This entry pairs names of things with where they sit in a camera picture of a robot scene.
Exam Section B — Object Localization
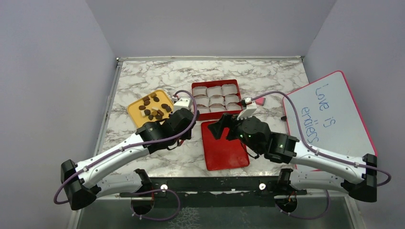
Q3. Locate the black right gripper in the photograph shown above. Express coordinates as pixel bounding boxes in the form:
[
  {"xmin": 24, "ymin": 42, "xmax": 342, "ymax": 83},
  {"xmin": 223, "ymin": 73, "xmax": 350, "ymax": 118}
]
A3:
[{"xmin": 208, "ymin": 111, "xmax": 262, "ymax": 154}]

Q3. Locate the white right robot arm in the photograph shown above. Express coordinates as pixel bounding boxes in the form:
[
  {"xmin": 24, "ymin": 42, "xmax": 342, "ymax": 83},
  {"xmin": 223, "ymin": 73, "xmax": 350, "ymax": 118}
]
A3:
[{"xmin": 208, "ymin": 114, "xmax": 377, "ymax": 202}]

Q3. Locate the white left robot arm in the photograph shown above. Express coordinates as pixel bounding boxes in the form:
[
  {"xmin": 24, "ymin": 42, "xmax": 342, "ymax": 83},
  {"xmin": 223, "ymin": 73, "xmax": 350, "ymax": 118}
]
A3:
[{"xmin": 53, "ymin": 108, "xmax": 199, "ymax": 210}]

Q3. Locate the red chocolate box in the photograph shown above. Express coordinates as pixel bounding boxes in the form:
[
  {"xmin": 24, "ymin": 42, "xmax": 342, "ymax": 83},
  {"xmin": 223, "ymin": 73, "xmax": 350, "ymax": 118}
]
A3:
[{"xmin": 191, "ymin": 79, "xmax": 242, "ymax": 121}]

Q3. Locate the white paper cup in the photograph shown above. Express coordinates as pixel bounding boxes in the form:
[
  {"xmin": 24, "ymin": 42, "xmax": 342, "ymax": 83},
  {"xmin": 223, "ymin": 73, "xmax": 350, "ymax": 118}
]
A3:
[
  {"xmin": 209, "ymin": 104, "xmax": 226, "ymax": 113},
  {"xmin": 221, "ymin": 84, "xmax": 238, "ymax": 96},
  {"xmin": 197, "ymin": 106, "xmax": 211, "ymax": 114},
  {"xmin": 225, "ymin": 103, "xmax": 242, "ymax": 111},
  {"xmin": 224, "ymin": 94, "xmax": 240, "ymax": 105},
  {"xmin": 192, "ymin": 86, "xmax": 207, "ymax": 97},
  {"xmin": 194, "ymin": 95, "xmax": 210, "ymax": 107},
  {"xmin": 209, "ymin": 95, "xmax": 225, "ymax": 106},
  {"xmin": 206, "ymin": 86, "xmax": 223, "ymax": 97}
]

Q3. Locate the red box lid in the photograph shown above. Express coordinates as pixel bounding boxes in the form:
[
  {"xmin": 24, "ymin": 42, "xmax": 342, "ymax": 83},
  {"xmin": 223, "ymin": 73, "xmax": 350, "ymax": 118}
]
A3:
[{"xmin": 201, "ymin": 121, "xmax": 250, "ymax": 171}]

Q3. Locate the yellow plastic tray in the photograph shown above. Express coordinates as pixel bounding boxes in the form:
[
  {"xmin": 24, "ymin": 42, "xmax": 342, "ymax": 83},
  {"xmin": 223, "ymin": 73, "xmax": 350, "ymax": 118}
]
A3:
[{"xmin": 127, "ymin": 90, "xmax": 174, "ymax": 128}]

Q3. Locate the pink whiteboard eraser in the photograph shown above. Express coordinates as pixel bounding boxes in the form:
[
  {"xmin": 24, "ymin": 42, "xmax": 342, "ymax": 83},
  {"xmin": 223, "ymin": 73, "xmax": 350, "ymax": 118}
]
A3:
[{"xmin": 255, "ymin": 97, "xmax": 266, "ymax": 106}]

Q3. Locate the pink framed whiteboard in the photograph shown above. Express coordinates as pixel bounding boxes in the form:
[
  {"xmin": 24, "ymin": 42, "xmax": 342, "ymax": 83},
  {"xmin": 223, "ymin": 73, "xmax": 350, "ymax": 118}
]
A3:
[{"xmin": 283, "ymin": 71, "xmax": 377, "ymax": 157}]

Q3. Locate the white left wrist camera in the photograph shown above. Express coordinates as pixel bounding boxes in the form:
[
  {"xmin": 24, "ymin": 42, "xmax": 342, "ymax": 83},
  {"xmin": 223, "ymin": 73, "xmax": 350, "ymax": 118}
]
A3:
[{"xmin": 172, "ymin": 96, "xmax": 192, "ymax": 112}]

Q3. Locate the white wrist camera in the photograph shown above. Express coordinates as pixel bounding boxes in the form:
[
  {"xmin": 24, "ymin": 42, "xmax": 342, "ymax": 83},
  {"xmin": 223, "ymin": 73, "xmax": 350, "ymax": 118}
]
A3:
[
  {"xmin": 172, "ymin": 96, "xmax": 192, "ymax": 112},
  {"xmin": 237, "ymin": 97, "xmax": 257, "ymax": 120}
]

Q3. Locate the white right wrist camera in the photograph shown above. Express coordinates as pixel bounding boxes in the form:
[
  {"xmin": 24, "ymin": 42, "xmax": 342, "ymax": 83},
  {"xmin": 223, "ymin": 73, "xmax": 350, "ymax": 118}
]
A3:
[{"xmin": 237, "ymin": 97, "xmax": 257, "ymax": 120}]

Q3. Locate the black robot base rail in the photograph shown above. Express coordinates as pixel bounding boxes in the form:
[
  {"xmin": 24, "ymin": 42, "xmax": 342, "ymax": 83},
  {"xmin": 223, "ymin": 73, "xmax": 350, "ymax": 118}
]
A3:
[{"xmin": 119, "ymin": 169, "xmax": 307, "ymax": 208}]

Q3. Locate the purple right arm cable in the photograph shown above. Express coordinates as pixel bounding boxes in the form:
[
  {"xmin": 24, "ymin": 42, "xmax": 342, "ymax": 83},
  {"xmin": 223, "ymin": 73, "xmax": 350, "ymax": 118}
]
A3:
[{"xmin": 245, "ymin": 91, "xmax": 392, "ymax": 187}]

